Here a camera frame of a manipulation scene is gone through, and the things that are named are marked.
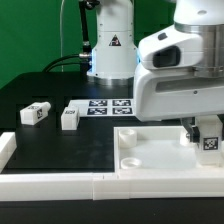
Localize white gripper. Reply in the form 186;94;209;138
133;64;224;143

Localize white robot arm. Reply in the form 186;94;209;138
87;0;224;143

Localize grey thin cable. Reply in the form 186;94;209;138
59;0;66;73

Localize white square table top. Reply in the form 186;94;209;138
114;126;224;171

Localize white U-shaped fence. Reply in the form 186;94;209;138
0;132;224;201

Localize black cable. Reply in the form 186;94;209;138
42;0;93;73

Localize white plate with markers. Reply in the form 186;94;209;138
68;99;135;117

